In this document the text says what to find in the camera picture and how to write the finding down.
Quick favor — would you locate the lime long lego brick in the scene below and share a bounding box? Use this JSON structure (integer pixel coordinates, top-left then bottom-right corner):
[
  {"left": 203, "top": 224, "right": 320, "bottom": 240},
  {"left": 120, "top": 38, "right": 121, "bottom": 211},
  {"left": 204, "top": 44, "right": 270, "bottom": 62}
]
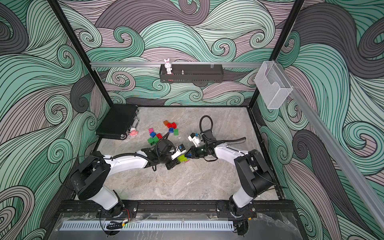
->
[{"left": 177, "top": 155, "right": 188, "bottom": 163}]

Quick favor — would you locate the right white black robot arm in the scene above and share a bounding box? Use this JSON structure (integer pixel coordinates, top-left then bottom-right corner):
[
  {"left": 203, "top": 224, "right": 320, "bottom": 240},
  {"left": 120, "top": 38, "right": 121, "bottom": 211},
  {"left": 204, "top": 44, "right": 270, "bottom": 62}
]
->
[{"left": 185, "top": 115, "right": 278, "bottom": 218}]

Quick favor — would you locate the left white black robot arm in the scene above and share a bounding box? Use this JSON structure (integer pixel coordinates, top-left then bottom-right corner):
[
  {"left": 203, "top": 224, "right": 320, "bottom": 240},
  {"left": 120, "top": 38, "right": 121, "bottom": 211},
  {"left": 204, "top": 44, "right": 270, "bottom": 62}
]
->
[{"left": 70, "top": 135, "right": 187, "bottom": 218}]

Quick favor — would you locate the green lego brick left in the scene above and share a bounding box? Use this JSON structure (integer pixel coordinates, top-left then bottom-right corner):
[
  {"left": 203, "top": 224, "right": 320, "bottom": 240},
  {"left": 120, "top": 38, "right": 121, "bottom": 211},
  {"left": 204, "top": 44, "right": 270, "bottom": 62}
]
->
[{"left": 148, "top": 136, "right": 159, "bottom": 146}]

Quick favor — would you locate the red lego brick back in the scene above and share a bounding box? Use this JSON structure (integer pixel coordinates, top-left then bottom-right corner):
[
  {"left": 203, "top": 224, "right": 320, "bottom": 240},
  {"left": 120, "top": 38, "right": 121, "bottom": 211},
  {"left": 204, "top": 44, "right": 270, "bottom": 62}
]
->
[{"left": 166, "top": 123, "right": 177, "bottom": 129}]

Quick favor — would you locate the pink small toy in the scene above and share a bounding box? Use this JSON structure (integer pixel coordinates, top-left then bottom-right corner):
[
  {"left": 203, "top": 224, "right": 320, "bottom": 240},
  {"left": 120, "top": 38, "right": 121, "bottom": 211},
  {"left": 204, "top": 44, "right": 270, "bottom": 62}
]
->
[{"left": 129, "top": 128, "right": 139, "bottom": 137}]

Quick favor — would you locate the black case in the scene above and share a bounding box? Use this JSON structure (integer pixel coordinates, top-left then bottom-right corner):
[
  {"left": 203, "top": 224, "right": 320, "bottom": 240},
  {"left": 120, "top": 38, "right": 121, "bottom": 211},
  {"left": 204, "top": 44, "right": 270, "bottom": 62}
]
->
[{"left": 96, "top": 104, "right": 139, "bottom": 140}]

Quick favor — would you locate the white pink bunny figurine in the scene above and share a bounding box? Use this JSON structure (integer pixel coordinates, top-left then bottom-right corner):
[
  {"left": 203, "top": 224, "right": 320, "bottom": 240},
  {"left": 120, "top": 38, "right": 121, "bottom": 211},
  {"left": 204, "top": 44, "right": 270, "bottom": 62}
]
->
[{"left": 164, "top": 59, "right": 173, "bottom": 75}]

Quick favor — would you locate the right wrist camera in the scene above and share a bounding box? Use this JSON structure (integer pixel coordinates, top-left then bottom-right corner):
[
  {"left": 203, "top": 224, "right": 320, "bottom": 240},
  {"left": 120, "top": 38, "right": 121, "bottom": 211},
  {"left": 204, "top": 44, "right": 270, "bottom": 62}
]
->
[{"left": 188, "top": 133, "right": 202, "bottom": 148}]

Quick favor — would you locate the black wall shelf tray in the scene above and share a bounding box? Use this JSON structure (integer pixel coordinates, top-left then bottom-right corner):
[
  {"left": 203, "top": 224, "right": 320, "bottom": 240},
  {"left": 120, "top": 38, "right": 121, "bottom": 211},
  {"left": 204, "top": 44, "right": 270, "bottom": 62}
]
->
[{"left": 159, "top": 63, "right": 224, "bottom": 84}]

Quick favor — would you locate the clear acrylic wall holder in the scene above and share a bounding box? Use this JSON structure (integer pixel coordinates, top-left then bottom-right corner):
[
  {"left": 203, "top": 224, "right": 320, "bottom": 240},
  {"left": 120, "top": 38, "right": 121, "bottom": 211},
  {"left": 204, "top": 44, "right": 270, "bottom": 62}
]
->
[{"left": 255, "top": 61, "right": 293, "bottom": 110}]

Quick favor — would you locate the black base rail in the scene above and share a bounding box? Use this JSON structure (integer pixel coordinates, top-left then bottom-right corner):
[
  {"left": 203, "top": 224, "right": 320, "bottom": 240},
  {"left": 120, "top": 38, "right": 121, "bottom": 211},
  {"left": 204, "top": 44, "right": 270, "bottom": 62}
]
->
[{"left": 55, "top": 200, "right": 299, "bottom": 220}]

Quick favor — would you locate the white slotted cable duct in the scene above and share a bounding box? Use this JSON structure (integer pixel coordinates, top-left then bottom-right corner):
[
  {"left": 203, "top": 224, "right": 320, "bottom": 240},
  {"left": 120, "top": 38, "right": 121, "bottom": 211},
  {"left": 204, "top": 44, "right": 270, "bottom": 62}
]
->
[{"left": 59, "top": 221, "right": 235, "bottom": 232}]

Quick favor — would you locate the horizontal aluminium rail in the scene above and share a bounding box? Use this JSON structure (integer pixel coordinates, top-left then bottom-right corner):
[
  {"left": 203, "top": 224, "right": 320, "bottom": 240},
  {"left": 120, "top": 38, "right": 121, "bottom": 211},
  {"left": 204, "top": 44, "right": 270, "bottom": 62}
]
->
[{"left": 90, "top": 61, "right": 262, "bottom": 69}]

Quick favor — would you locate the right wall aluminium rail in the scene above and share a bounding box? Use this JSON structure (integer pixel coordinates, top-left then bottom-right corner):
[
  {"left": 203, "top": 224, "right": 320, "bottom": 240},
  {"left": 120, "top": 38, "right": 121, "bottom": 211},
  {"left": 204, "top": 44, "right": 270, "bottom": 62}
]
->
[{"left": 276, "top": 63, "right": 384, "bottom": 230}]

